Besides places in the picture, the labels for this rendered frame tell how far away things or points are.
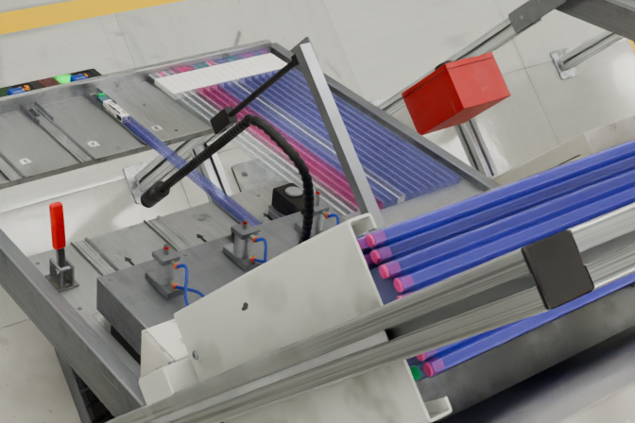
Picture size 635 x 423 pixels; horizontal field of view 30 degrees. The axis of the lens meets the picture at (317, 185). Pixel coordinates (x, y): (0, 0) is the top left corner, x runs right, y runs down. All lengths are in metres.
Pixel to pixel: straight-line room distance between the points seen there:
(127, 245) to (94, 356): 0.24
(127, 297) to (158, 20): 1.63
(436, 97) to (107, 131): 0.73
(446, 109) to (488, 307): 1.56
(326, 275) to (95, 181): 1.83
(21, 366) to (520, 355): 0.85
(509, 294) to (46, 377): 1.26
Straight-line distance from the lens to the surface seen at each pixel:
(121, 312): 1.38
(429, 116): 2.33
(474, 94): 2.28
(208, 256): 1.45
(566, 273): 0.72
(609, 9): 2.57
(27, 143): 1.81
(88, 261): 1.54
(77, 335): 1.41
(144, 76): 2.00
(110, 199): 2.71
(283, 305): 0.97
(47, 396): 1.90
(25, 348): 1.91
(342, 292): 0.90
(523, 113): 3.46
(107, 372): 1.36
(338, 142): 1.34
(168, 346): 1.28
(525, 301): 0.71
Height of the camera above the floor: 2.41
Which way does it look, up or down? 54 degrees down
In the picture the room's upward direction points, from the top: 58 degrees clockwise
